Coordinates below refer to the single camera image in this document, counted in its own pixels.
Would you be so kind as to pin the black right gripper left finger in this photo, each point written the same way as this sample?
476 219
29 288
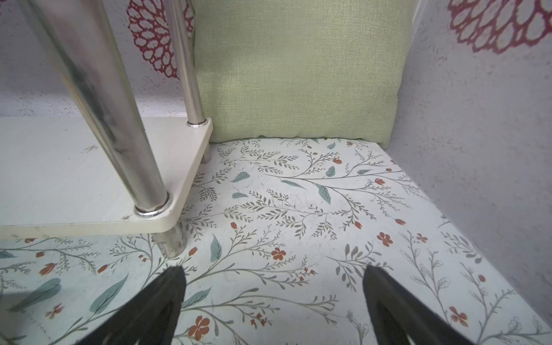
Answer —
150 317

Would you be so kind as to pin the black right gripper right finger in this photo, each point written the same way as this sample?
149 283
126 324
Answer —
398 317

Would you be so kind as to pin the white two-tier metal-legged shelf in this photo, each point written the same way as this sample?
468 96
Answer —
102 128

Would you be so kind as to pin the green fabric cushion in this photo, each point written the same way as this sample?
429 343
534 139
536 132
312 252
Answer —
307 69

